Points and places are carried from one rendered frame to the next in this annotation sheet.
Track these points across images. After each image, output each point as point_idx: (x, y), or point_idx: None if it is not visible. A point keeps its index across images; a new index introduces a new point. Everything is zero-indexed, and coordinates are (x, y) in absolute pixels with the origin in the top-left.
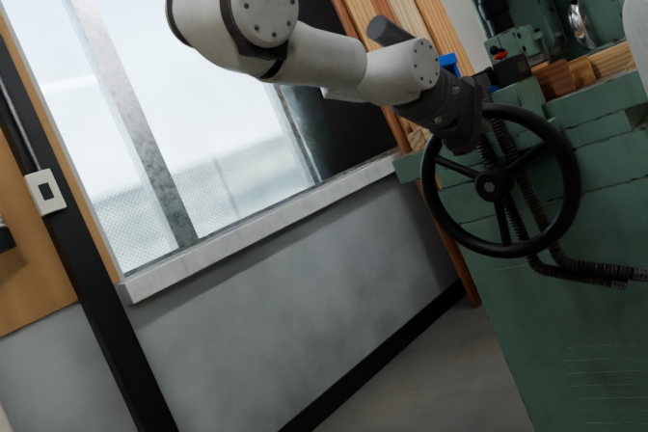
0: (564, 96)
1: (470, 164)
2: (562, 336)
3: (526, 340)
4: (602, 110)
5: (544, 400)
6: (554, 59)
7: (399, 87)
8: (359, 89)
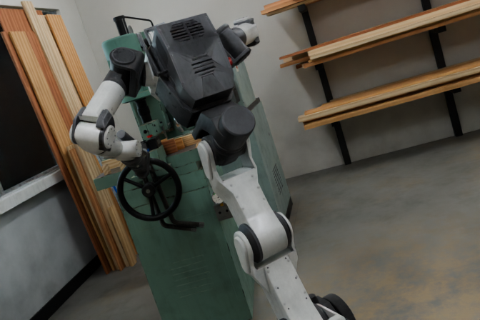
0: (174, 155)
1: (136, 181)
2: (171, 258)
3: (155, 263)
4: (188, 161)
5: (162, 291)
6: (166, 133)
7: (130, 156)
8: None
